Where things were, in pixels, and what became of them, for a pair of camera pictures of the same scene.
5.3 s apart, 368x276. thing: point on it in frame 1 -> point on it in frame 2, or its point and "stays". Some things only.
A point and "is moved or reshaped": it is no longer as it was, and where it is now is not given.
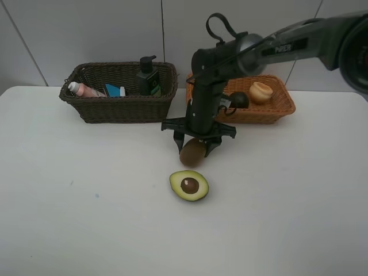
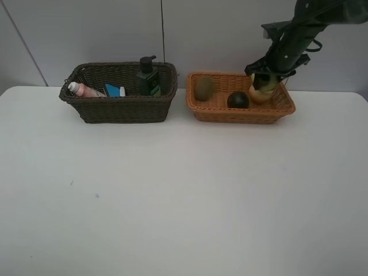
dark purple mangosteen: x=239 y=100 stays
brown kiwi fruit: x=193 y=152 is moved or reshaped
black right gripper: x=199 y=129 -> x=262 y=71
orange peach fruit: x=260 y=93 stays
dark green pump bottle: x=148 y=80 stays
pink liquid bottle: x=81 y=90 stays
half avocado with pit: x=189 y=185 -> x=268 y=81
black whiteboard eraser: x=112 y=91 stays
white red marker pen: x=122 y=91 stays
